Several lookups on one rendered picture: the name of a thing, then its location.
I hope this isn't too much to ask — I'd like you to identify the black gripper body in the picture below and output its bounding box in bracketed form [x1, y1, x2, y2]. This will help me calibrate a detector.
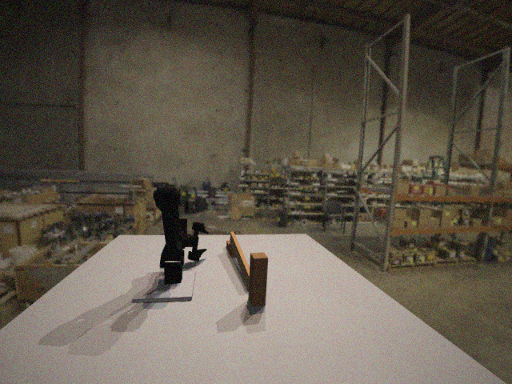
[186, 222, 204, 262]

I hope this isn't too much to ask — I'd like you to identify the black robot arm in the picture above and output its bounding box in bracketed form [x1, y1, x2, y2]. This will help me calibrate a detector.
[153, 187, 189, 285]

